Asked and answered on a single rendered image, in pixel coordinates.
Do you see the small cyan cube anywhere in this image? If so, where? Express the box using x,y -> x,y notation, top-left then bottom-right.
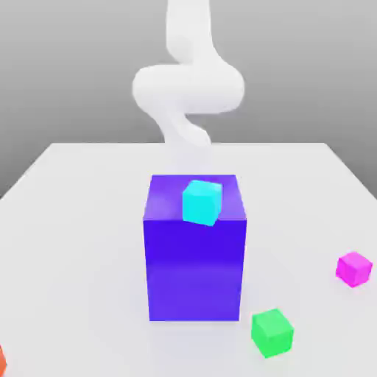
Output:
181,179 -> 223,228

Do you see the small green cube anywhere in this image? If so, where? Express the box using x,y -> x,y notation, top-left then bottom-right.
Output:
250,308 -> 295,359

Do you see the small magenta cube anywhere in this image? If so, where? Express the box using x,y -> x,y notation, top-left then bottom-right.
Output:
335,250 -> 374,289

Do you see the large purple box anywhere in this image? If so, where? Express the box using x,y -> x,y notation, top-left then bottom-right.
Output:
142,174 -> 247,323

